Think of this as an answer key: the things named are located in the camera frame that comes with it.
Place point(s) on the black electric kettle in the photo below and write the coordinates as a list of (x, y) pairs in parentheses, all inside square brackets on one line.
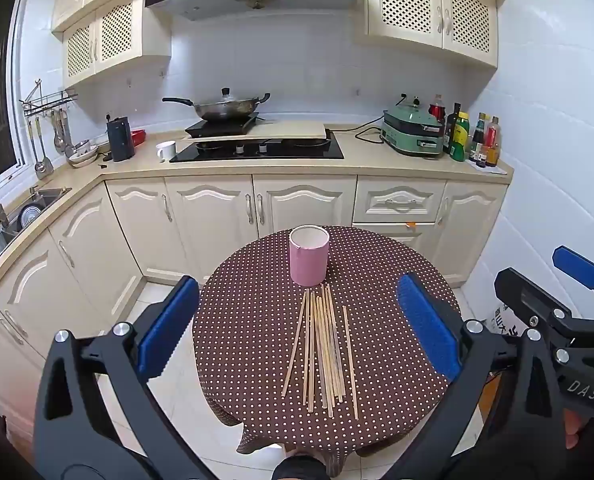
[(121, 140)]

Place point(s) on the brown polka dot tablecloth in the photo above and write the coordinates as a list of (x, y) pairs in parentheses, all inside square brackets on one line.
[(247, 340)]

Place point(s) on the single wooden chopstick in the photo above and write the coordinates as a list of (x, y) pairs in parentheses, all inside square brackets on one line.
[(350, 360)]

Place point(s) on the red label sauce bottle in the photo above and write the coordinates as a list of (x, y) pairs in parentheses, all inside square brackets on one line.
[(493, 142)]

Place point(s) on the cream drawer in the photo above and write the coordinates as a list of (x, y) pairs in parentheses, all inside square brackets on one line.
[(392, 234), (399, 200)]

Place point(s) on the yellow green oil bottle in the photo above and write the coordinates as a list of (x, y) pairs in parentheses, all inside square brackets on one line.
[(460, 140)]

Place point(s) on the metal wall rack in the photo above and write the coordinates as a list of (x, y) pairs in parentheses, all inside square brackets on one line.
[(47, 102)]

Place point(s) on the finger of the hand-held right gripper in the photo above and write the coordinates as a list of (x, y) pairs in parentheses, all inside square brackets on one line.
[(577, 265), (532, 300)]

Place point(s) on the steel sink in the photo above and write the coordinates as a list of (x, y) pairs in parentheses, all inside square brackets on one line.
[(32, 210)]

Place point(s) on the stack of bowls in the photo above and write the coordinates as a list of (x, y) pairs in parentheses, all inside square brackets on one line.
[(83, 157)]

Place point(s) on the person's right hand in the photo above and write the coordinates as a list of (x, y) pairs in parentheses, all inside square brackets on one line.
[(574, 430)]

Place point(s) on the pink cup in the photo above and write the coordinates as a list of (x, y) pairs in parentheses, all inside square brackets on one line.
[(308, 262)]

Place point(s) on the black induction cooker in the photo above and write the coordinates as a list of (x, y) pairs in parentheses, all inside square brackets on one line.
[(217, 127)]

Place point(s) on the dark sauce bottle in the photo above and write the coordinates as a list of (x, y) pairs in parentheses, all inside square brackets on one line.
[(478, 132)]

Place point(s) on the dark glass bottle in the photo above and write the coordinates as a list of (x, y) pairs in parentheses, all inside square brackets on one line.
[(452, 130)]

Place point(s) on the green electric grill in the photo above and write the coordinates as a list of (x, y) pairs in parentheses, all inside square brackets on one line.
[(409, 132)]

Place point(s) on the black glass gas hob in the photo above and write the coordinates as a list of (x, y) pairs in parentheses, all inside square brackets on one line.
[(277, 152)]

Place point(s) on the steel wok with lid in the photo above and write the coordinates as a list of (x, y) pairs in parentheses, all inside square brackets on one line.
[(227, 107)]

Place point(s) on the person's leg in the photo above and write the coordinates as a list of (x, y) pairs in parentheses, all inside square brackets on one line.
[(302, 467)]

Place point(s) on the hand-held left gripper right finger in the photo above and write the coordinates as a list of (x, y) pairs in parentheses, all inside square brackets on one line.
[(427, 325)]

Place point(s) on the red container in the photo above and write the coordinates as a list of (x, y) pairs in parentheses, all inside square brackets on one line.
[(138, 137)]

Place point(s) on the beige cutting board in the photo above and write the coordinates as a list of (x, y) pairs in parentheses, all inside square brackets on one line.
[(292, 129)]

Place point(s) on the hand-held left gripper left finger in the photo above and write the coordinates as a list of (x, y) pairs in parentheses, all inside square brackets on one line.
[(169, 330)]

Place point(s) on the cream lattice upper cabinet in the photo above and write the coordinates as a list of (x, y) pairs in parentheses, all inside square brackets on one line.
[(117, 30), (407, 5)]

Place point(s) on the small dark bottle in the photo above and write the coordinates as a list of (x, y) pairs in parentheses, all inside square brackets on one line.
[(481, 159)]

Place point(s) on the bundle of wooden chopsticks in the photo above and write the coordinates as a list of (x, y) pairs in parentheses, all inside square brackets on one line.
[(319, 350)]

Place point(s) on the metal ladle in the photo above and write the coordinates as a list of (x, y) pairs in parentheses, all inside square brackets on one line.
[(42, 165)]

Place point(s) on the white paper sheet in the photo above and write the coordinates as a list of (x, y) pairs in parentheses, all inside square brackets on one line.
[(498, 170)]

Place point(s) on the white mug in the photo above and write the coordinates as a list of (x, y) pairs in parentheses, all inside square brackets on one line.
[(166, 151)]

